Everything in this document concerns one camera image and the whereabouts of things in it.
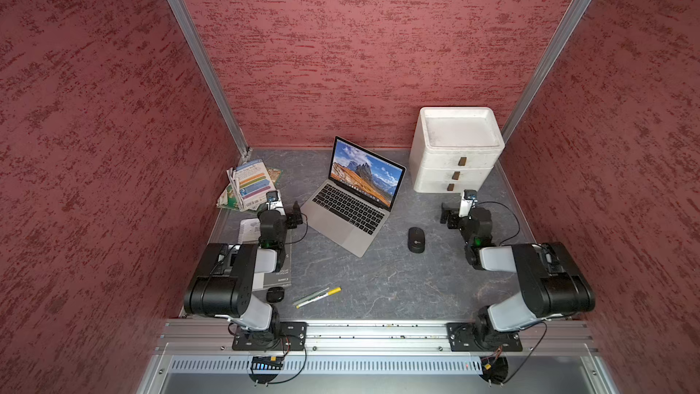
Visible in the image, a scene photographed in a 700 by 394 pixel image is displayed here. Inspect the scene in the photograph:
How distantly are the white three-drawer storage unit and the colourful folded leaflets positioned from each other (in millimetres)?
615

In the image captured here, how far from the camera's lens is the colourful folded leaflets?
1034mm

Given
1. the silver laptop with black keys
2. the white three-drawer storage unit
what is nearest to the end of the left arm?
the silver laptop with black keys

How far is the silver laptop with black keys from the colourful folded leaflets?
0.66ft

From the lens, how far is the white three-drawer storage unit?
91 centimetres

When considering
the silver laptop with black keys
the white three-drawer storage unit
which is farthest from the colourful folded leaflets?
the white three-drawer storage unit

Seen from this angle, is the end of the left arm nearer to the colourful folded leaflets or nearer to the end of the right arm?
the colourful folded leaflets

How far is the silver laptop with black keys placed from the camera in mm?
944

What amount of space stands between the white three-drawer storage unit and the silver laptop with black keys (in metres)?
0.13
